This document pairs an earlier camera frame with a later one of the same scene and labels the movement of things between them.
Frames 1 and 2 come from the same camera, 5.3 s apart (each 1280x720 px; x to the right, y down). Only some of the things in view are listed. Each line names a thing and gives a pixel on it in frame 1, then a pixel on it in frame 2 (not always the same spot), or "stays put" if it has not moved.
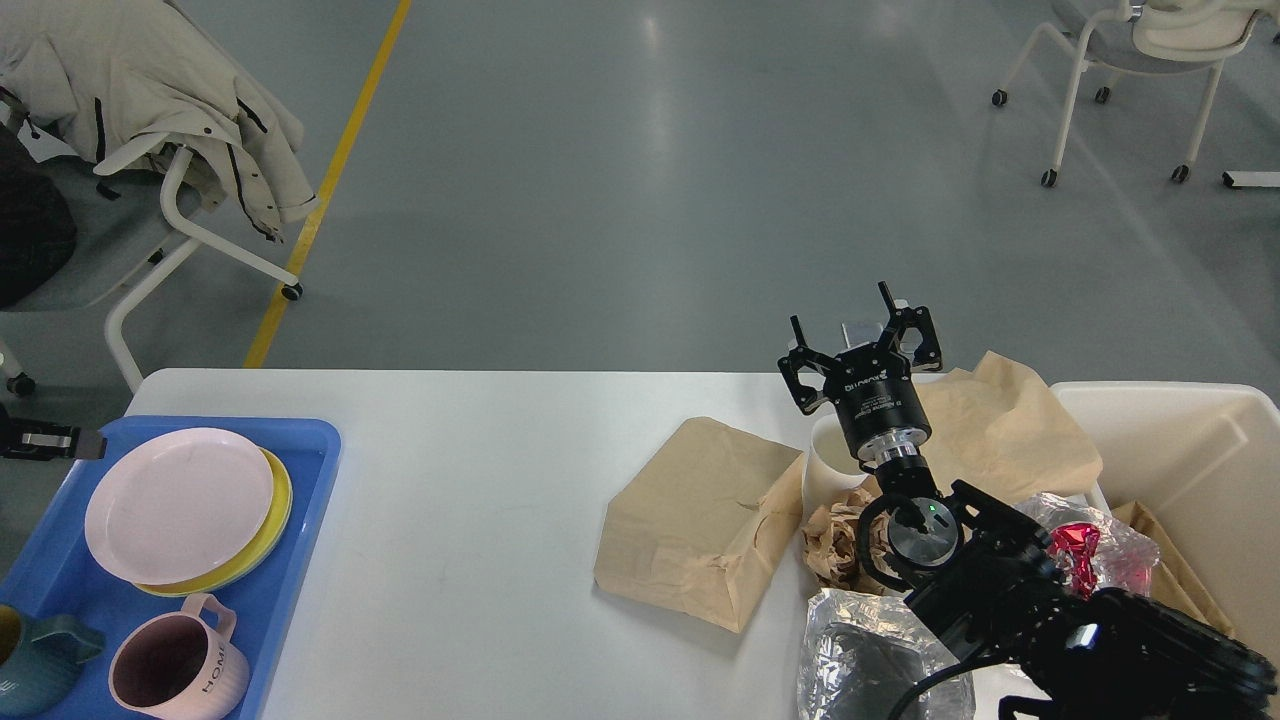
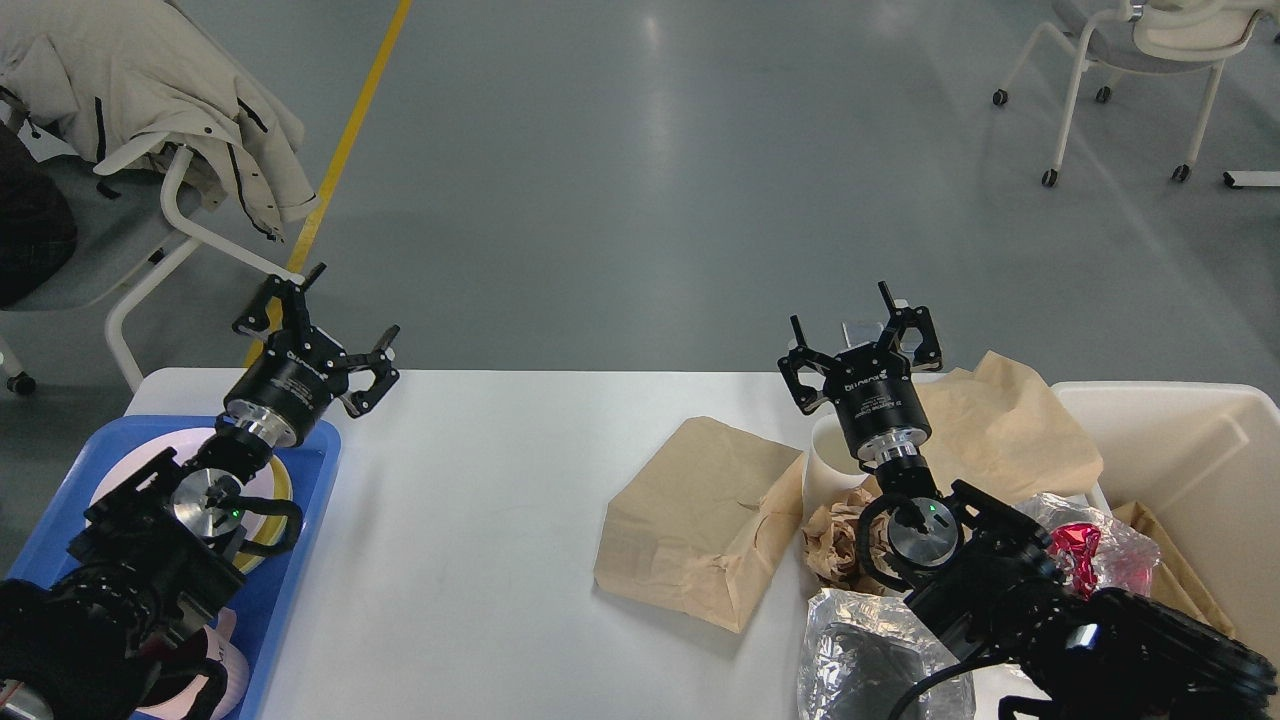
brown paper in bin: [1173, 585] stays put
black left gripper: [43, 440] -> [285, 389]
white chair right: [1134, 36] stays put
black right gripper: [873, 387] stays put
